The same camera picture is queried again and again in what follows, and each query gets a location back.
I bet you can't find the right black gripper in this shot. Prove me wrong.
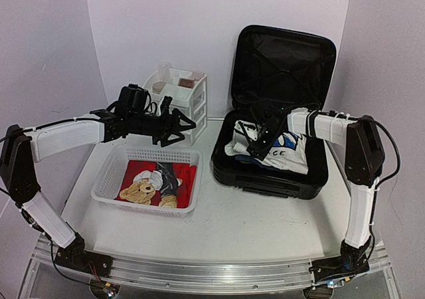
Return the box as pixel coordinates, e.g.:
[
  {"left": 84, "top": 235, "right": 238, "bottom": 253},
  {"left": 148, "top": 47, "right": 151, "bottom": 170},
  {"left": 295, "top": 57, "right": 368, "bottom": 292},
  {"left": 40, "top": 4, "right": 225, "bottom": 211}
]
[{"left": 247, "top": 124, "right": 282, "bottom": 161}]

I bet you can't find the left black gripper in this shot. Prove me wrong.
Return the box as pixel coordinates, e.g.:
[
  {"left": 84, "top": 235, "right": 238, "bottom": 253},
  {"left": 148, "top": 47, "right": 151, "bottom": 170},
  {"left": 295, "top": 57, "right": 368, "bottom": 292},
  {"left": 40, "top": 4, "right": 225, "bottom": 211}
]
[{"left": 128, "top": 108, "right": 197, "bottom": 147}]

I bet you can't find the white garment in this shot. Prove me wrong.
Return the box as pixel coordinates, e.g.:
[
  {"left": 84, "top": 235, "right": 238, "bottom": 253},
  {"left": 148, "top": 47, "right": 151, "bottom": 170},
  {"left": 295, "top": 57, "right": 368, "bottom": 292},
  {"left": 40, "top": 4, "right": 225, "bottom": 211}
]
[{"left": 224, "top": 131, "right": 308, "bottom": 175}]

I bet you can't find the white plastic drawer organizer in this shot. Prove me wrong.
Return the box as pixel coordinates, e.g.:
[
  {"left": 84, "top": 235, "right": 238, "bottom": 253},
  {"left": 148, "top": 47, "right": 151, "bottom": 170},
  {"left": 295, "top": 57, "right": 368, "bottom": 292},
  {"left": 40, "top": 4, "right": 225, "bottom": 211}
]
[{"left": 143, "top": 68, "right": 207, "bottom": 146}]

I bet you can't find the white perforated plastic basket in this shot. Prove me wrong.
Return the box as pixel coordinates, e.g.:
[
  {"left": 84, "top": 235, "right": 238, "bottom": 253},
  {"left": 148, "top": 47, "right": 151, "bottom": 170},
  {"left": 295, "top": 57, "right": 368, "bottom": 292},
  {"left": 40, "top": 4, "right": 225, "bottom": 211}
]
[{"left": 91, "top": 145, "right": 203, "bottom": 218}]

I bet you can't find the octagonal beige powder jar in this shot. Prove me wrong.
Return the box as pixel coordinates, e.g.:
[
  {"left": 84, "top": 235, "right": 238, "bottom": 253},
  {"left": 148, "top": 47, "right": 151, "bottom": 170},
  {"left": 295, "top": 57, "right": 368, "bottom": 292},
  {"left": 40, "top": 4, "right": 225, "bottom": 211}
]
[{"left": 152, "top": 81, "right": 167, "bottom": 94}]

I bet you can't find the square bronze compact case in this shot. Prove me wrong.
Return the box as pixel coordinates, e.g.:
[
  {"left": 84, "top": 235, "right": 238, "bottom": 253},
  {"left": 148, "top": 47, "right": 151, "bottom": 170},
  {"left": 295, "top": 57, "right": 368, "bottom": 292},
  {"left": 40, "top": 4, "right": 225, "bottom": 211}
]
[{"left": 178, "top": 78, "right": 196, "bottom": 89}]

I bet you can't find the red patterned garment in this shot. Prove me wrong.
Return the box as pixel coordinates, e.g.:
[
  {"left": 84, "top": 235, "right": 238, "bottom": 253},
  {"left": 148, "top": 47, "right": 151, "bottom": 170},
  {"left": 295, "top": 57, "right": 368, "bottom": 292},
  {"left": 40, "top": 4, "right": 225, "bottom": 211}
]
[{"left": 115, "top": 160, "right": 197, "bottom": 209}]

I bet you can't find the small pink square box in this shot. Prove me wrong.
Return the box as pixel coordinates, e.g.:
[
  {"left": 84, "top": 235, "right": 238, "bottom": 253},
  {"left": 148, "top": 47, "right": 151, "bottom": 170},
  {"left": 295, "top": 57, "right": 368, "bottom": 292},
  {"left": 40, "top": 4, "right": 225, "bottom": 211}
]
[{"left": 189, "top": 71, "right": 205, "bottom": 81}]

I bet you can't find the translucent pink cylindrical container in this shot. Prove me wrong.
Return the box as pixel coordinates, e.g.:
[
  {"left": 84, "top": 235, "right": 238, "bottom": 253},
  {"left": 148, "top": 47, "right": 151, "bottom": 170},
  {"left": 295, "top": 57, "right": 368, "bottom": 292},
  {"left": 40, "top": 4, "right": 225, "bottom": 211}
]
[{"left": 157, "top": 62, "right": 171, "bottom": 83}]

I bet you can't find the black ribbed hard-shell suitcase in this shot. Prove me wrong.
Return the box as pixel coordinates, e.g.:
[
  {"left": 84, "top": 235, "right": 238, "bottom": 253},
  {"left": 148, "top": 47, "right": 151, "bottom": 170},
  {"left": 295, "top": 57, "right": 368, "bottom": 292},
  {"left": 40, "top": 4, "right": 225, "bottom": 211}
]
[{"left": 211, "top": 25, "right": 337, "bottom": 200}]

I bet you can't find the navy blue garment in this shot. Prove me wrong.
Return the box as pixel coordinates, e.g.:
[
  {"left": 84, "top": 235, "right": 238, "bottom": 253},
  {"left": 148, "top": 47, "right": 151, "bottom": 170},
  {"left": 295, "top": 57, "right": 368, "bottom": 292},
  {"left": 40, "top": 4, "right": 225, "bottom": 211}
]
[{"left": 235, "top": 155, "right": 265, "bottom": 168}]

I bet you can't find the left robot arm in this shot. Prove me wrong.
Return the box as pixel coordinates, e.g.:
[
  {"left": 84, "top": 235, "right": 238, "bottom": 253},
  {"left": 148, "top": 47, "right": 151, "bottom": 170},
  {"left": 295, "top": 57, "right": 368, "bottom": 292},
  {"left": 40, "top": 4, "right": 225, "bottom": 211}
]
[{"left": 1, "top": 84, "right": 197, "bottom": 276}]

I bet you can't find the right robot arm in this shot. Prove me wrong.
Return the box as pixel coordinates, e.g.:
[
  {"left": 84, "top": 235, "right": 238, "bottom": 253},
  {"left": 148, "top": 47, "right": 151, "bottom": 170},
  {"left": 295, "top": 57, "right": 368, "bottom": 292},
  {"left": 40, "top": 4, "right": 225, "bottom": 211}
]
[{"left": 247, "top": 107, "right": 385, "bottom": 284}]

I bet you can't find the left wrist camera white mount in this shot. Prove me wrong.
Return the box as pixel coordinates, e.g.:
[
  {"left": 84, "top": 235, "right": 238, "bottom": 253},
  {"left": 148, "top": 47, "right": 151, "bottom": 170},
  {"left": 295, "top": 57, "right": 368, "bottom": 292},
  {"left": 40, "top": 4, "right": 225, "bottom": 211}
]
[{"left": 159, "top": 96, "right": 173, "bottom": 116}]

